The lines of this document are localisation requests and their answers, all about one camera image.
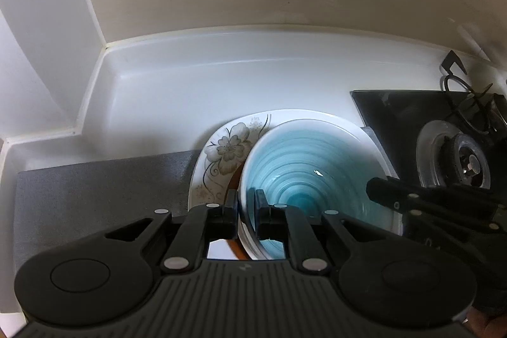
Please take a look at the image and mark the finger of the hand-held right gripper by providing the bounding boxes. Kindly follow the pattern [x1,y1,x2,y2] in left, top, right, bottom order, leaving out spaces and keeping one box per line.
[366,176,436,214]

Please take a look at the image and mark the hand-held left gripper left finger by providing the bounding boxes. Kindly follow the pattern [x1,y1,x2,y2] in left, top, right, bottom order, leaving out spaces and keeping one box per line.
[101,189,240,273]

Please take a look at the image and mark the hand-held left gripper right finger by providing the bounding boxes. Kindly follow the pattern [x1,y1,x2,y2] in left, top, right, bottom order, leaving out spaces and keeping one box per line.
[254,188,397,275]

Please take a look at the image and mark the blue swirl ceramic bowl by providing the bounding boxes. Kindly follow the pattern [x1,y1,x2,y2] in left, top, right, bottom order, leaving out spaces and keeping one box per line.
[238,129,405,261]

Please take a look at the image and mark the person's right hand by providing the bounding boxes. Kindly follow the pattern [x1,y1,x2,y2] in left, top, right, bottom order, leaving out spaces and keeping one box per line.
[461,308,507,338]

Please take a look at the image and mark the gas stove burner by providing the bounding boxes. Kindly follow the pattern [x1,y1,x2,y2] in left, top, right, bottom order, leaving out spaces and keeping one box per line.
[350,88,507,204]

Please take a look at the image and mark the metal stove burner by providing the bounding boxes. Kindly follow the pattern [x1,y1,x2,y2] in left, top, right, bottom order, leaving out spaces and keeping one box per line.
[416,119,494,190]

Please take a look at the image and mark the black pan support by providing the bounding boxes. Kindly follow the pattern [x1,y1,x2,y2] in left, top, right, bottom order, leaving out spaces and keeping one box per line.
[439,50,507,135]

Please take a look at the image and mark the grey drying mat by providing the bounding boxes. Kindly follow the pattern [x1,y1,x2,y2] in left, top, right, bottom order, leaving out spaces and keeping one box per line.
[12,126,397,267]

